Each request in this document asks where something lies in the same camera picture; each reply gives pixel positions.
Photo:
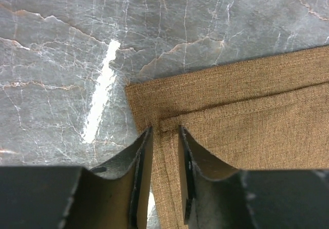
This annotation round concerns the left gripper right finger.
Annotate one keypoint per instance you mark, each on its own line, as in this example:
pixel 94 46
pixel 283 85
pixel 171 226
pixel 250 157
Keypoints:
pixel 216 195

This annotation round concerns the brown cloth napkin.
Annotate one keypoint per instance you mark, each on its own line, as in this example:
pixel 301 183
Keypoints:
pixel 266 113

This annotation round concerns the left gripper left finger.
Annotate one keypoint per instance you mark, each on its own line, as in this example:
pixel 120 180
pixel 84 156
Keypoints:
pixel 114 194

